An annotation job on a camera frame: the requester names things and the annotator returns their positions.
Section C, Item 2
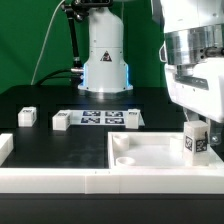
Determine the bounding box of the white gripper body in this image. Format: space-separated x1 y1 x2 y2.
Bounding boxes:
165 63 224 123

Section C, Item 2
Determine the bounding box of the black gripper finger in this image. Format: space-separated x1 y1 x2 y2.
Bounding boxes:
185 110 199 122
207 119 223 146

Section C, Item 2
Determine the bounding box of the white square tabletop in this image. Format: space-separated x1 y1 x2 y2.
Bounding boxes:
108 132 224 169

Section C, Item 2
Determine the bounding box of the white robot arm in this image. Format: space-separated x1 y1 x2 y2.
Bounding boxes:
75 0 224 144

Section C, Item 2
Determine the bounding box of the printed marker sheet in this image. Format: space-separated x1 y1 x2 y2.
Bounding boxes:
68 109 146 127

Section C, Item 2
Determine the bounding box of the white U-shaped obstacle fence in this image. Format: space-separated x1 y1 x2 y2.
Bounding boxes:
0 134 224 194

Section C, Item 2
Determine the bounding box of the black cable bundle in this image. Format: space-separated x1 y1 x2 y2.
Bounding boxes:
34 67 84 87

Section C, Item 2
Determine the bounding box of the grey cable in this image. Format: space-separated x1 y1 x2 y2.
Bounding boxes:
30 0 66 86

